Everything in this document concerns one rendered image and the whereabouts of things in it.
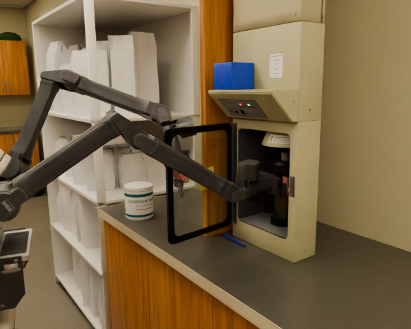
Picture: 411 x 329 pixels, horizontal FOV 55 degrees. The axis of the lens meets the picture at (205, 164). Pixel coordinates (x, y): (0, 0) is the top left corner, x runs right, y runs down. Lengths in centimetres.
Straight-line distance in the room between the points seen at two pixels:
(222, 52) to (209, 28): 10
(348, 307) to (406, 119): 71
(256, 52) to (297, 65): 19
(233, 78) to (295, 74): 20
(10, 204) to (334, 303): 89
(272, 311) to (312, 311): 11
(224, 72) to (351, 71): 55
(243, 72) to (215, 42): 21
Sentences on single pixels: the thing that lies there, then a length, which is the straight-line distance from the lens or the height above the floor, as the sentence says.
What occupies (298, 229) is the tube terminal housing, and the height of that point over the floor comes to 105.
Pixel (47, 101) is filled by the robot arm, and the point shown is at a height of 148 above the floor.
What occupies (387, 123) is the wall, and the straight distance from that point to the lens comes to 160.
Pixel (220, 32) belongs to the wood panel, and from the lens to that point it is 154.
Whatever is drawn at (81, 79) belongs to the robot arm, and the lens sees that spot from 157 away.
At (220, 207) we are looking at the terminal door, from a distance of 151.
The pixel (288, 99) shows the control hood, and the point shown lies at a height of 148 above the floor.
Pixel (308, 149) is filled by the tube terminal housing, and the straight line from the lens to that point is 133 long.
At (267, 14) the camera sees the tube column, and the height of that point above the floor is 175.
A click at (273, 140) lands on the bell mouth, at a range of 138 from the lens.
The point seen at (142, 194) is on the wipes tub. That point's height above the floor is 106.
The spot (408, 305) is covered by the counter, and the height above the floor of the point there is 94.
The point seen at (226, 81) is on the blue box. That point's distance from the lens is 136.
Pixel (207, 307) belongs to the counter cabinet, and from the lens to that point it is 138.
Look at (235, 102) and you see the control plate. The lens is 136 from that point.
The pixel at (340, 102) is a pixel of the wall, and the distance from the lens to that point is 171.
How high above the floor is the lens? 152
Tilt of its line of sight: 11 degrees down
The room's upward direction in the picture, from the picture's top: 1 degrees counter-clockwise
